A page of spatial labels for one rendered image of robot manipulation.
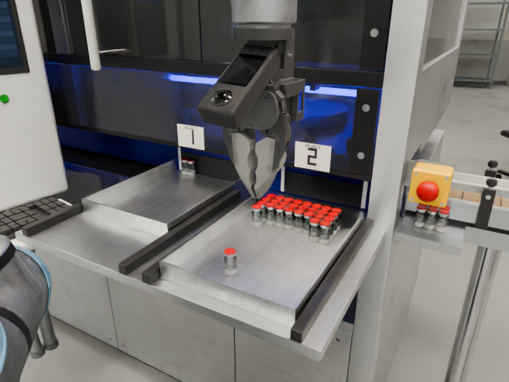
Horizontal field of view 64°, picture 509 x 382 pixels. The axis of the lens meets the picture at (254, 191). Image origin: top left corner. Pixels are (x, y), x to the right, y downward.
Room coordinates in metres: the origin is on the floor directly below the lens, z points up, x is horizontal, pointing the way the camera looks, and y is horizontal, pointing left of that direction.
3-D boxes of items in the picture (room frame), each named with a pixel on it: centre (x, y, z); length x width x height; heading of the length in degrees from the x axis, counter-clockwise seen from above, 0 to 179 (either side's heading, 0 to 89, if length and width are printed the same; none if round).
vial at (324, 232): (0.73, -0.14, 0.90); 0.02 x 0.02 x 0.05
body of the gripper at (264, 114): (0.52, -0.01, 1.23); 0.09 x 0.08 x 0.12; 151
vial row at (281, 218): (0.78, -0.08, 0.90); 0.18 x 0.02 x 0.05; 61
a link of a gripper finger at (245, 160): (0.52, 0.00, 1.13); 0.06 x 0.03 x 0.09; 151
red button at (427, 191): (0.73, -0.34, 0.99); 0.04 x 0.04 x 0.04; 61
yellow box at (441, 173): (0.77, -0.36, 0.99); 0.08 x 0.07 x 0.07; 151
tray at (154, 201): (0.96, 0.21, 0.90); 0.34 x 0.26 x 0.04; 151
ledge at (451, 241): (0.80, -0.40, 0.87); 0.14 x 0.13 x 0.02; 151
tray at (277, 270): (0.69, -0.03, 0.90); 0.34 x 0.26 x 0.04; 150
